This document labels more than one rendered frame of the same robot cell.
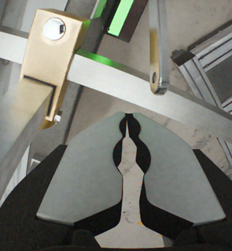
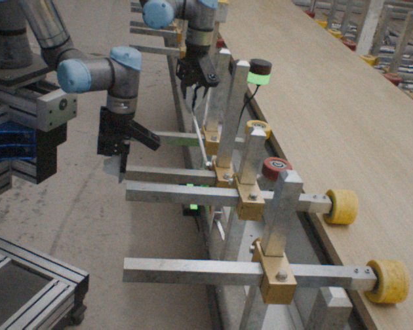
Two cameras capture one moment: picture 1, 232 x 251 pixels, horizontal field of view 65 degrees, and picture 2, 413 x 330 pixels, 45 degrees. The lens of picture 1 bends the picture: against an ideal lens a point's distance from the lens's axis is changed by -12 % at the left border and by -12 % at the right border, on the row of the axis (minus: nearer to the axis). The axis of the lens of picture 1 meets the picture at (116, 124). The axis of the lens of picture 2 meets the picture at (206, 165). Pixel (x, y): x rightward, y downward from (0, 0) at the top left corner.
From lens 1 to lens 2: 1.46 m
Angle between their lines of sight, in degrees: 37
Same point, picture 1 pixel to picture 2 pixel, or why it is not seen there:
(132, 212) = not seen: hidden behind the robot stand
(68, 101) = (194, 159)
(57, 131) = (193, 149)
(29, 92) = (212, 123)
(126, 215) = not seen: hidden behind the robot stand
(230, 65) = (17, 298)
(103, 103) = (139, 255)
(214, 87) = (29, 273)
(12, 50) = not seen: hidden behind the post
